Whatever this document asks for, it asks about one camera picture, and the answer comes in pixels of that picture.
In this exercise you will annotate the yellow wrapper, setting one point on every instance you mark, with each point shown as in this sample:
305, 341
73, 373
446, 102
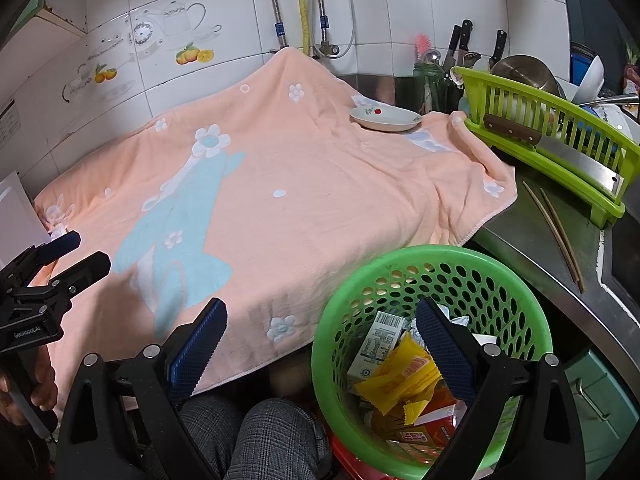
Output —
400, 375

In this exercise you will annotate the person's left hand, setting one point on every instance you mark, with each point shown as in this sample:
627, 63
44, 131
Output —
45, 382

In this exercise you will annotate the steel tap valve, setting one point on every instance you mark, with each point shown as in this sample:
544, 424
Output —
327, 50

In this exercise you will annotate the peach flower print blanket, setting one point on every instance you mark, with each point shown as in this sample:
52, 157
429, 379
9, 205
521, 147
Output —
300, 185

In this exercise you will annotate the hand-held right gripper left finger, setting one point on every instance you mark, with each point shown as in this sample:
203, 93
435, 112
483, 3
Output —
197, 345

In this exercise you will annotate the white medicine box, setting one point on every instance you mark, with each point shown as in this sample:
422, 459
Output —
375, 345

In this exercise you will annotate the red plastic basin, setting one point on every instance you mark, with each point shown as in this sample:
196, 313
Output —
345, 452

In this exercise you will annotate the white bowl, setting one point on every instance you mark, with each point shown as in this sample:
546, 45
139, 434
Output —
590, 77

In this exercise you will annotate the white flower print plate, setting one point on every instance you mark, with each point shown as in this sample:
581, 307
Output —
385, 119

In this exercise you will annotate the white plastic bag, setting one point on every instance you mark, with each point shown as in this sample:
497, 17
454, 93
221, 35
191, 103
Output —
57, 232

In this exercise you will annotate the person's grey plaid pants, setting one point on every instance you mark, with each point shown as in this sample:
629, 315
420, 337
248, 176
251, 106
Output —
270, 440

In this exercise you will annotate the white board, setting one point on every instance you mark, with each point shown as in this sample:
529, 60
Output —
15, 210

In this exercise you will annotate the blue container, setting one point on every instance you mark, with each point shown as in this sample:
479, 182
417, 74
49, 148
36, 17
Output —
580, 60

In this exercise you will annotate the dark utensil holder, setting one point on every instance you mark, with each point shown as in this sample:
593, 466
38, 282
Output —
435, 85

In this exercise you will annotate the pink brush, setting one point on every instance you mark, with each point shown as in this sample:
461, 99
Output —
422, 45

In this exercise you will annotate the green cabinet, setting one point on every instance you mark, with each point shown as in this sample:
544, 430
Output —
615, 395

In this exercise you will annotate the orange wrapper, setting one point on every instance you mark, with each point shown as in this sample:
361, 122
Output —
440, 405

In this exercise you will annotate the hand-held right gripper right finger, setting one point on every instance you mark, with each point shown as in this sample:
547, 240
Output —
445, 350

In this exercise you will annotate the steel sink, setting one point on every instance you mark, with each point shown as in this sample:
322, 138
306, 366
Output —
625, 260

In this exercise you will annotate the steel ladle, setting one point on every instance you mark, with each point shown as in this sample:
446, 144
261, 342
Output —
430, 56

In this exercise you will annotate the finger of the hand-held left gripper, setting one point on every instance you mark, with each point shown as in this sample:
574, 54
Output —
85, 270
60, 246

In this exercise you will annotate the thin clear tube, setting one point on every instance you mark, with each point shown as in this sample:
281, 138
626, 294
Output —
351, 15

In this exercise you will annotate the wooden chopstick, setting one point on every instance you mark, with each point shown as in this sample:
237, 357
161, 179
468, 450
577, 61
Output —
550, 232
562, 240

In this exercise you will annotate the green plastic dish rack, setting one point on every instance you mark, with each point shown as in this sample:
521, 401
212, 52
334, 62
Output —
470, 80

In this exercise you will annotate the green perforated plastic basket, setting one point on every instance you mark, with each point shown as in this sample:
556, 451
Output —
400, 255

